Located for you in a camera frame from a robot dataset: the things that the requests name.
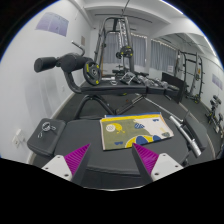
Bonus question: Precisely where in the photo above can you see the group of dumbbells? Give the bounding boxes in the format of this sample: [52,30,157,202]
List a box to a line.
[134,73,171,89]

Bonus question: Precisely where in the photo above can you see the black bench with leg rollers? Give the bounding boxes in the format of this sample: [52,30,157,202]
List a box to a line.
[33,40,183,121]

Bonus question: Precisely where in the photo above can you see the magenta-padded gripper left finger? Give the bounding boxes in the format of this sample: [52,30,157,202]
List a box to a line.
[41,143,93,188]

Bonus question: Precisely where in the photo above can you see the grey window curtain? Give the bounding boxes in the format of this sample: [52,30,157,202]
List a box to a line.
[149,39,178,73]
[103,31,148,68]

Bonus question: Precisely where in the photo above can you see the black seat pad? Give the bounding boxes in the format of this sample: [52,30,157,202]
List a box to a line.
[182,111,208,153]

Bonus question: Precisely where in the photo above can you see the black power rack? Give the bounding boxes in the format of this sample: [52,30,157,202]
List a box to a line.
[174,49,204,104]

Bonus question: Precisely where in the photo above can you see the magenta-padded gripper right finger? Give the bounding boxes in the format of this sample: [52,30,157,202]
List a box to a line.
[130,143,184,185]

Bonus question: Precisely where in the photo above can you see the grey cable machine frame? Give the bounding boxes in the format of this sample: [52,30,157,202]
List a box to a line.
[93,15,136,79]

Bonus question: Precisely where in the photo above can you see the metal key ring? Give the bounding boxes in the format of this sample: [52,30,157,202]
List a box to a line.
[37,121,58,139]

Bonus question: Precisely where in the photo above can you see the colourful patterned towel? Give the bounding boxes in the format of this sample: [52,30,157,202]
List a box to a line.
[99,112,175,152]

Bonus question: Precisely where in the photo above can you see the small purple wall poster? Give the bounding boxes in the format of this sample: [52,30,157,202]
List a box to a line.
[211,73,224,91]

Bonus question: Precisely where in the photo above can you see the black upright panel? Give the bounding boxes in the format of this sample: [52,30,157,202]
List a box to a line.
[161,71,185,104]

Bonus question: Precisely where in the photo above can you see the black exercise machine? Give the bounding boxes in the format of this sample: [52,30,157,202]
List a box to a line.
[204,94,224,134]

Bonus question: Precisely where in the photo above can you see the metal triangle cable handle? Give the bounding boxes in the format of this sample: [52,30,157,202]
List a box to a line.
[119,72,137,85]

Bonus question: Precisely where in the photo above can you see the white wall socket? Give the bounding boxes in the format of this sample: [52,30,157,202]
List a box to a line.
[12,129,26,149]

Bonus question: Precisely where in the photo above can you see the small black yellow weight plate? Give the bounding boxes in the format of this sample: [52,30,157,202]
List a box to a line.
[115,45,134,60]

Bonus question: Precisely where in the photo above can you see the thin steel bar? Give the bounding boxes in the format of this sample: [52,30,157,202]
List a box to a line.
[145,97,183,118]

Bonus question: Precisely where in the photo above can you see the thick silver barbell sleeve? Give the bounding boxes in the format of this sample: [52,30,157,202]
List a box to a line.
[168,114,203,158]

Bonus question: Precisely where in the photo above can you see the black padded flat bench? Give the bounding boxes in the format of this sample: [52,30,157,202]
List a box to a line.
[26,114,188,190]

